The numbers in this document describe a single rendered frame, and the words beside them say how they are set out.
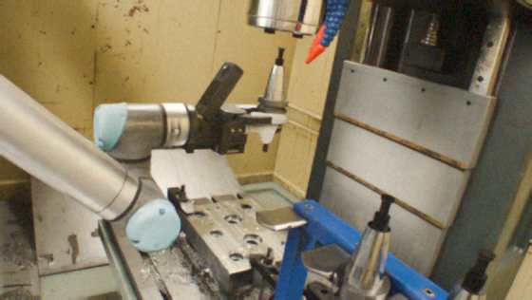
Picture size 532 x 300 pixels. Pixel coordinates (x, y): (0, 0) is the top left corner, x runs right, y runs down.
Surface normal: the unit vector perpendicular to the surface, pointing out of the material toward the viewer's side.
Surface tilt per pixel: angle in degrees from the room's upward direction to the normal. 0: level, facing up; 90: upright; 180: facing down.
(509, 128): 90
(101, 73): 90
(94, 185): 86
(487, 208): 90
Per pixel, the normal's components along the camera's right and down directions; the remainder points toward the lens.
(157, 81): 0.54, 0.34
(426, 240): -0.83, 0.05
